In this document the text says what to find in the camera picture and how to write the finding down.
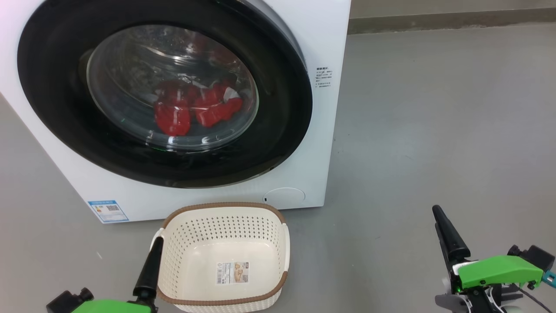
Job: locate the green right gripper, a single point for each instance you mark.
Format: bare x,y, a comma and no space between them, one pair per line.
499,269

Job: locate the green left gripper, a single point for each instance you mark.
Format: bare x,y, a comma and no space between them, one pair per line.
113,307

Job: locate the red garment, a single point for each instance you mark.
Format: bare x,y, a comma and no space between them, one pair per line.
173,117

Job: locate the dark washing machine door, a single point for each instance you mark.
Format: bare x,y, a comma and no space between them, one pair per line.
52,87

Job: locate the cream perforated laundry basket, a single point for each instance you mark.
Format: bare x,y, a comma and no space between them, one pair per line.
204,230

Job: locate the white front-load washing machine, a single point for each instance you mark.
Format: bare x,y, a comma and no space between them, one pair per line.
304,39

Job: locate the blue energy label sticker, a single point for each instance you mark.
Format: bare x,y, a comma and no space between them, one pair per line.
108,211

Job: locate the white product label sticker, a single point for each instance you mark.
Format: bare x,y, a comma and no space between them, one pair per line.
232,273

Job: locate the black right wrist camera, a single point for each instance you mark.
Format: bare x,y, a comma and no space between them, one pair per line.
536,255

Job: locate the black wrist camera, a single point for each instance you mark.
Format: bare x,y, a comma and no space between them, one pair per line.
536,255
65,302

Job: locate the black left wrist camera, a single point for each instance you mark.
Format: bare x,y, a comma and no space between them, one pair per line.
65,302

